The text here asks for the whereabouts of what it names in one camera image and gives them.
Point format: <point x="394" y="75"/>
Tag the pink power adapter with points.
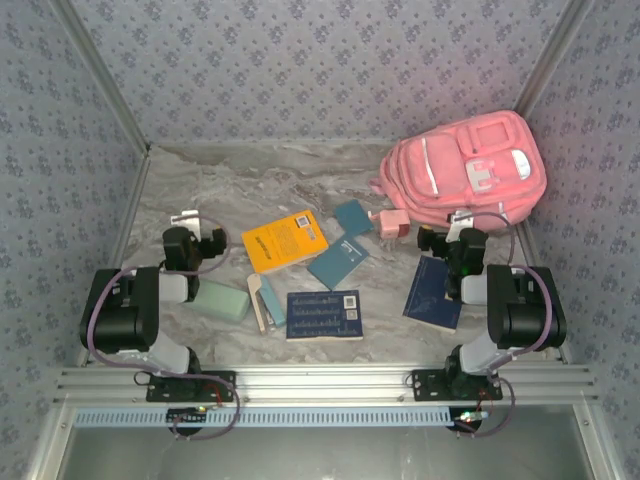
<point x="392" y="223"/>

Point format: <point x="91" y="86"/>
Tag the green pencil case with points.
<point x="220" y="300"/>

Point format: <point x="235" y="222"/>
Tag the dark blue book whale drawing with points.
<point x="425" y="300"/>

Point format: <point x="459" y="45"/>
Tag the yellow book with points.
<point x="285" y="242"/>

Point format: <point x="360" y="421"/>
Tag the pink backpack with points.
<point x="450" y="165"/>

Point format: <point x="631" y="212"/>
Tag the small plain teal notebook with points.
<point x="352" y="217"/>

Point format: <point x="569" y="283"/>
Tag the blue and beige stapler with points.
<point x="267" y="310"/>

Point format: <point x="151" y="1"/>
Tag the teal notebook white print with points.
<point x="337" y="262"/>

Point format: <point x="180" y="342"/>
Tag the dark blue book QR codes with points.
<point x="325" y="315"/>

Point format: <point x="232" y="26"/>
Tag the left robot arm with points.
<point x="120" y="320"/>

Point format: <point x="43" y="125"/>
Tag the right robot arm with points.
<point x="525" y="320"/>

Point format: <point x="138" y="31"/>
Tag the black controller board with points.
<point x="467" y="417"/>
<point x="186" y="415"/>

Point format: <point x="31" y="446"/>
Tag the grey metal lower panel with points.
<point x="320" y="455"/>

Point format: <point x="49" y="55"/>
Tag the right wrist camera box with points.
<point x="457" y="227"/>

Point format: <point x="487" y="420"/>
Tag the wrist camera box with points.
<point x="185" y="218"/>
<point x="457" y="227"/>

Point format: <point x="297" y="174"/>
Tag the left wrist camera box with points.
<point x="185" y="218"/>

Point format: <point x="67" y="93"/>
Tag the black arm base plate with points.
<point x="430" y="390"/>
<point x="165" y="392"/>

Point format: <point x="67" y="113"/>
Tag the long aluminium mounting rail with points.
<point x="320" y="382"/>

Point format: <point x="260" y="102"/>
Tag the aluminium frame post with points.
<point x="555" y="55"/>
<point x="100" y="80"/>

